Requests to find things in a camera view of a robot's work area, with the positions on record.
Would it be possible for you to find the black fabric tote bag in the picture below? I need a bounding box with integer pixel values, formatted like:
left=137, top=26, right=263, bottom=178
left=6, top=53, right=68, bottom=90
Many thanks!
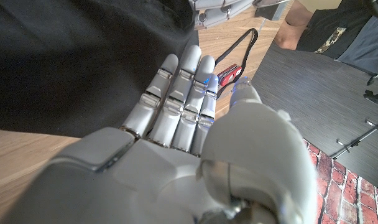
left=0, top=0, right=200, bottom=139

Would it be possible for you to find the black flat power cable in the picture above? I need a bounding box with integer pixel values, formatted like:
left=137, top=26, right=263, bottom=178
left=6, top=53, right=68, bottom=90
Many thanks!
left=214, top=27, right=259, bottom=100

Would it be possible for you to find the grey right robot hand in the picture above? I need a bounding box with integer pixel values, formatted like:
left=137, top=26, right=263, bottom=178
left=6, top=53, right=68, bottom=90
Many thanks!
left=2, top=44, right=320, bottom=224

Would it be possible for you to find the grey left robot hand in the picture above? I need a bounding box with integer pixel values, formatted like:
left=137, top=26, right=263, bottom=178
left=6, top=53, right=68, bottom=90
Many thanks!
left=188, top=0, right=291, bottom=31

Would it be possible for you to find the metal door rail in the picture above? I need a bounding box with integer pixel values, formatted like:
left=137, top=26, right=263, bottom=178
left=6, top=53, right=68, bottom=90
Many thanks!
left=330, top=118, right=378, bottom=160

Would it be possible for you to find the person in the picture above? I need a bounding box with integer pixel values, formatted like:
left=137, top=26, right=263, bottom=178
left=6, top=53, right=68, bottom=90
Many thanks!
left=273, top=0, right=378, bottom=75

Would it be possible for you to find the black door handle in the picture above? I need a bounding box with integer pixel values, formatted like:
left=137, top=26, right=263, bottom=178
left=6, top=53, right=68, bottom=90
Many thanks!
left=362, top=73, right=378, bottom=110

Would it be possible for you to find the small red pocket device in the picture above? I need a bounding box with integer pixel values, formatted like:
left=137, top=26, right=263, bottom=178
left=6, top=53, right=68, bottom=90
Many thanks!
left=216, top=63, right=243, bottom=88

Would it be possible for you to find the red brick print backdrop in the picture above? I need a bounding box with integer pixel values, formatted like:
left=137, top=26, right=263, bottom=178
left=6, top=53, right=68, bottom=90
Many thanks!
left=302, top=139, right=378, bottom=224

